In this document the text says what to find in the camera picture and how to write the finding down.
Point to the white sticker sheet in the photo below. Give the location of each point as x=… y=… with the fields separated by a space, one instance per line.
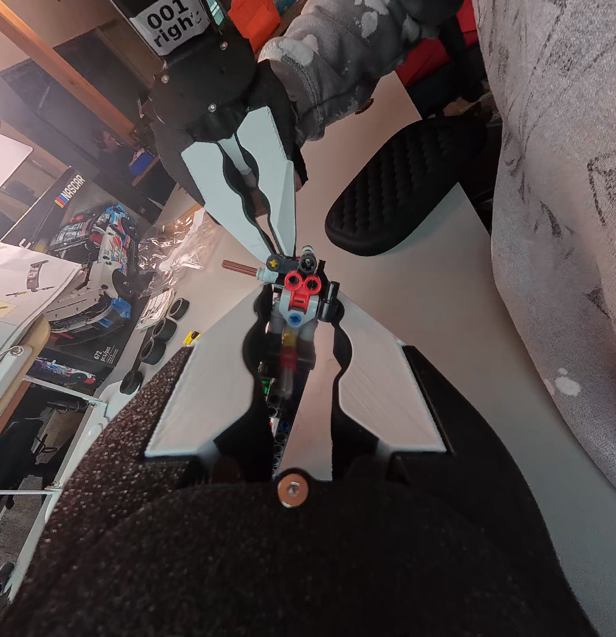
x=156 y=306

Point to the black chair seat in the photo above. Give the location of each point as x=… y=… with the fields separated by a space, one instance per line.
x=402 y=184

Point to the clear plastic bag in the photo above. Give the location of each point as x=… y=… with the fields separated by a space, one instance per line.
x=178 y=244

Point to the small blue bin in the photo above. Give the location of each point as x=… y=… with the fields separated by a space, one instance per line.
x=141 y=162

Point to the white metal frame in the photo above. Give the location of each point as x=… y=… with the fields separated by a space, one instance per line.
x=95 y=415

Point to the person's right forearm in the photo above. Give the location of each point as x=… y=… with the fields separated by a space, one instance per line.
x=333 y=59

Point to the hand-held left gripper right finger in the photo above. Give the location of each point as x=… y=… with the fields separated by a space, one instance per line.
x=382 y=393

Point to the white instruction booklet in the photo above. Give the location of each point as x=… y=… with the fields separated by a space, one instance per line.
x=19 y=298

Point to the wooden shelf beam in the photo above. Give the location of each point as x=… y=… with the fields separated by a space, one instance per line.
x=49 y=59

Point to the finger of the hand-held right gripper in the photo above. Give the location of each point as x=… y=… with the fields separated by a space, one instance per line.
x=277 y=164
x=208 y=184

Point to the black toy tyre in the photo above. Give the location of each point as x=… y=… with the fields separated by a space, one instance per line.
x=131 y=383
x=179 y=308
x=164 y=331
x=152 y=351

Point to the orange box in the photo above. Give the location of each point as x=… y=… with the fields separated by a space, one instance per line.
x=253 y=20

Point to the white desk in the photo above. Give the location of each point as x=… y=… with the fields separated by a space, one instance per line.
x=437 y=323

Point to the black toy car box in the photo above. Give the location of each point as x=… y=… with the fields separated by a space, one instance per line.
x=104 y=239

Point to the brown toy axle piece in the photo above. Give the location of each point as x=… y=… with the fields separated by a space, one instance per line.
x=238 y=268

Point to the wooden board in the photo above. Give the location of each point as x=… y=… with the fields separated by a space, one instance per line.
x=25 y=358

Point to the toy brick car chassis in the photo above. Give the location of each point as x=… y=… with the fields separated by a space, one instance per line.
x=300 y=298

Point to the white flat panel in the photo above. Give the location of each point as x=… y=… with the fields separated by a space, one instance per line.
x=7 y=159

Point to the person's grey patterned top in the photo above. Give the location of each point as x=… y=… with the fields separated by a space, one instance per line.
x=561 y=199

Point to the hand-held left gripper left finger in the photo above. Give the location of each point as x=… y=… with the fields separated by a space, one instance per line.
x=203 y=393

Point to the red box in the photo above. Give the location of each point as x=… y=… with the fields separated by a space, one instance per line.
x=427 y=59

